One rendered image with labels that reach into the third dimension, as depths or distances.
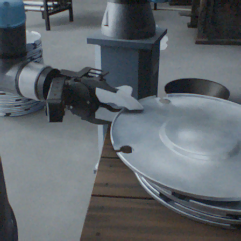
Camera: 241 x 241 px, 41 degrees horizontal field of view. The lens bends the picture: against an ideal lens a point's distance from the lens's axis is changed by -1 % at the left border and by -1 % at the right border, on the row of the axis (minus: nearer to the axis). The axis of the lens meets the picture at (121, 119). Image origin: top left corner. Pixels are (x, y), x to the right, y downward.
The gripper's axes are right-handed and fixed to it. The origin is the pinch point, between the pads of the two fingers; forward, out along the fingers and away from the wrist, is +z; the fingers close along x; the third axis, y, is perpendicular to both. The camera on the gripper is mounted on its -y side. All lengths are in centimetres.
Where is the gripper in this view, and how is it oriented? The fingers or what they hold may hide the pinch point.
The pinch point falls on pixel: (134, 112)
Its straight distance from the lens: 58.0
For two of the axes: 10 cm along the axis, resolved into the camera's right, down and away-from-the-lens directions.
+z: 9.2, 2.5, -3.2
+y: 4.0, -4.4, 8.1
